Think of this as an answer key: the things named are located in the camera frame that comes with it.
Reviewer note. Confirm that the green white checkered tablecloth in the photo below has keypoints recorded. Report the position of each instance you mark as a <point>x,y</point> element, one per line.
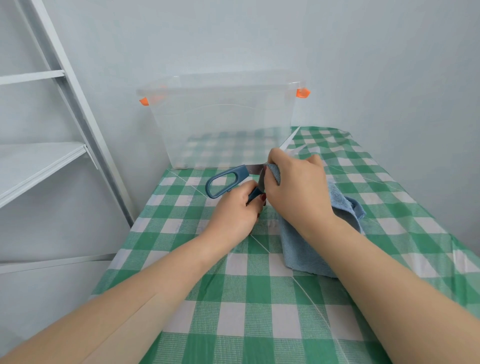
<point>262,300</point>

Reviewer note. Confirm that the person's left forearm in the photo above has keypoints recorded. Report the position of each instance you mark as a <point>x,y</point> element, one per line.
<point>112,307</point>

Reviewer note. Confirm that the person's right forearm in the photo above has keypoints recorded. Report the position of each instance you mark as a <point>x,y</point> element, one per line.
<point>393,303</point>

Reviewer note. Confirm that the person's left hand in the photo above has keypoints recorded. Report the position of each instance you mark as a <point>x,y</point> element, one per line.
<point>232,217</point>

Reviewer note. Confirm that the blue microfibre cloth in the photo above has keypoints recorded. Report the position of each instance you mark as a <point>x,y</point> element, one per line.
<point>303,258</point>

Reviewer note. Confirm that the person's right hand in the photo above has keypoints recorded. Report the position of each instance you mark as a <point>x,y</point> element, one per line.
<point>300,191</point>

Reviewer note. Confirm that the white metal shelf rack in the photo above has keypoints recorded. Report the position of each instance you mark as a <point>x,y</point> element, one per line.
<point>37,161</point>

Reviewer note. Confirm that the clear plastic storage box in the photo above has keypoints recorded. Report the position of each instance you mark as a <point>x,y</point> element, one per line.
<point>217,120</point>

